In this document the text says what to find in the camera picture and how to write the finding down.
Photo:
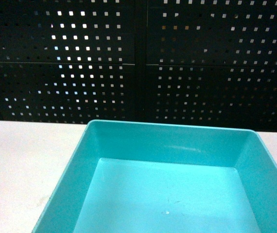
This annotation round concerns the black perforated metal panel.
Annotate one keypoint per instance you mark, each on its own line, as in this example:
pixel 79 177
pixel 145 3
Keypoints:
pixel 190 62

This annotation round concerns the turquoise plastic box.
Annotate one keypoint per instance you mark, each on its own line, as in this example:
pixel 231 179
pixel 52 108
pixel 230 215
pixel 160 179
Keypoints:
pixel 129 177

